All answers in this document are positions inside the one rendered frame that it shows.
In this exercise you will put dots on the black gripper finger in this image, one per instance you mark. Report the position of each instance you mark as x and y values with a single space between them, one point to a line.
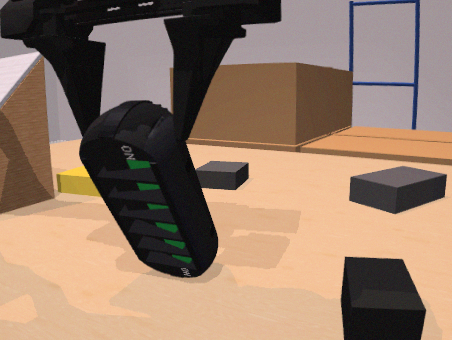
79 66
199 45

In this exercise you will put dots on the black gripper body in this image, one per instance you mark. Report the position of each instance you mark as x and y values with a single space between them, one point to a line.
32 18

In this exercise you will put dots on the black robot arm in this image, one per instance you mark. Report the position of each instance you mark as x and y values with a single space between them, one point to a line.
65 2

